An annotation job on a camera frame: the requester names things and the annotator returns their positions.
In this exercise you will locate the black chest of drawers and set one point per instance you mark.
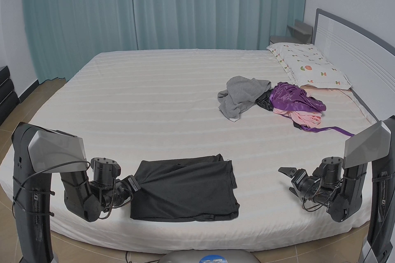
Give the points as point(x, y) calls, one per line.
point(7, 92)

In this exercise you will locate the white printed pillow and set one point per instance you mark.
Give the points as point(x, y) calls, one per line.
point(308, 66)

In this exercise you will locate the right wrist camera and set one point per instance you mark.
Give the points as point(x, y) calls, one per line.
point(317, 171)

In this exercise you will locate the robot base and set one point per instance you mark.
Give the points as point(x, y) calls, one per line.
point(185, 258)

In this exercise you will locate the black T-shirt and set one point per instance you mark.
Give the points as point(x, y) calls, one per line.
point(185, 191)

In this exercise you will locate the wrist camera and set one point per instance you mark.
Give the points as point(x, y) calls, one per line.
point(317, 171)
point(116, 170)

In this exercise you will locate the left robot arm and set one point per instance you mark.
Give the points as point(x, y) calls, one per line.
point(52, 163)

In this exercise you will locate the shiny black garment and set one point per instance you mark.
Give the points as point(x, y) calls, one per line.
point(264, 101)

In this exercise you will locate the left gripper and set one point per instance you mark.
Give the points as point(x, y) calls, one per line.
point(132, 184)

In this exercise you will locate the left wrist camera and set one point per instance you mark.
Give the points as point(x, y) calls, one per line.
point(116, 170)

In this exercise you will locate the grey garment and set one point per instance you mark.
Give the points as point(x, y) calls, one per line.
point(240, 93)

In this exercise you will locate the bed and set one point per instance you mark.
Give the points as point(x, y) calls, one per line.
point(185, 95)

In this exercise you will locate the grey bedside table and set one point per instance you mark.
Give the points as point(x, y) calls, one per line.
point(299, 28)

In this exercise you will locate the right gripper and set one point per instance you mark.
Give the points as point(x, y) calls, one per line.
point(304, 182)

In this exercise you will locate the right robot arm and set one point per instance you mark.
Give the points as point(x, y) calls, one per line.
point(358, 169)

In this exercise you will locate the pink garment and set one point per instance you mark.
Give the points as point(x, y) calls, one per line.
point(305, 118)

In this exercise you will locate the purple garment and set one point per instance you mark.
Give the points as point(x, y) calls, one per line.
point(290, 98)

